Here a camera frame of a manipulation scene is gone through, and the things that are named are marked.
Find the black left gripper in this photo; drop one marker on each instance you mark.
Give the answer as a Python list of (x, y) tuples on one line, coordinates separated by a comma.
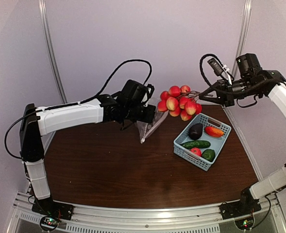
[(148, 118)]

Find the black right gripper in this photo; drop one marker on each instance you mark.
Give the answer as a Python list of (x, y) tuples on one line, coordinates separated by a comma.
[(225, 92)]

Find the clear zip top bag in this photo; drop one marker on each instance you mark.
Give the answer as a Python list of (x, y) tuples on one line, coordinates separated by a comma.
[(145, 130)]

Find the red peach bunch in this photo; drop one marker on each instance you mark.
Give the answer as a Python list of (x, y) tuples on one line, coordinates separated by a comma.
[(180, 102)]

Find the dark purple eggplant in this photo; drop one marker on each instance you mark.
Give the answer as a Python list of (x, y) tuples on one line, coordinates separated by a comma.
[(195, 131)]

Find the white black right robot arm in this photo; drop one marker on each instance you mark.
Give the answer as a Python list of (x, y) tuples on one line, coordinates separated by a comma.
[(264, 83)]

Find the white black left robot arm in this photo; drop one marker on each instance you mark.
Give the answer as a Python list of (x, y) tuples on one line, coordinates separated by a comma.
[(40, 121)]

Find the orange red pepper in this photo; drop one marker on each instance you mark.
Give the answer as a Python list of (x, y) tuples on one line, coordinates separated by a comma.
[(214, 132)]

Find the light blue plastic basket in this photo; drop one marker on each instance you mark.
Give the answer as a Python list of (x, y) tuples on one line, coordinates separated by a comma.
[(216, 143)]

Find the green cucumber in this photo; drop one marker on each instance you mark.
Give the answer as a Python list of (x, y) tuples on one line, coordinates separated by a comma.
[(201, 144)]

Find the red tomato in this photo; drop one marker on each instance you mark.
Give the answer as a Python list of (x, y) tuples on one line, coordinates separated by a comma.
[(196, 151)]

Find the green bell pepper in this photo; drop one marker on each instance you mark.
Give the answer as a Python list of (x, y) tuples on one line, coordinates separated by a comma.
[(209, 155)]

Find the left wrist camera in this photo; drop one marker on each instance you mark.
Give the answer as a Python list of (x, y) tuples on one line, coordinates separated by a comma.
[(149, 93)]

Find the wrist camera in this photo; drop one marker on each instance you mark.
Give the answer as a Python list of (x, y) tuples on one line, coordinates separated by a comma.
[(220, 70), (149, 93)]

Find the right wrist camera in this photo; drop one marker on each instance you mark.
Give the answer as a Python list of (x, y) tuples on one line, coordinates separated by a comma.
[(220, 70)]

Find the right aluminium frame post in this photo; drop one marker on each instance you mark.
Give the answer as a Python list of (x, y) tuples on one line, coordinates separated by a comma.
[(245, 23)]

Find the aluminium frame post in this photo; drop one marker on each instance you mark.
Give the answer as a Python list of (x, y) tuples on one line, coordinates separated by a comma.
[(245, 23), (50, 49)]

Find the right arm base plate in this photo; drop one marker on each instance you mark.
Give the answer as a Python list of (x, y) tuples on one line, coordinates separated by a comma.
[(235, 209)]

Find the front aluminium rail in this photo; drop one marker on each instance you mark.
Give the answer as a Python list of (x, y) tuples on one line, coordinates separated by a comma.
[(199, 219)]

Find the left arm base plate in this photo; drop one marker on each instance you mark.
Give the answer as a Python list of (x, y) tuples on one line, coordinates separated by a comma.
[(53, 209)]

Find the left aluminium frame post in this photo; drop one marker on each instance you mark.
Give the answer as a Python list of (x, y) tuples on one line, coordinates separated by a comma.
[(50, 49)]

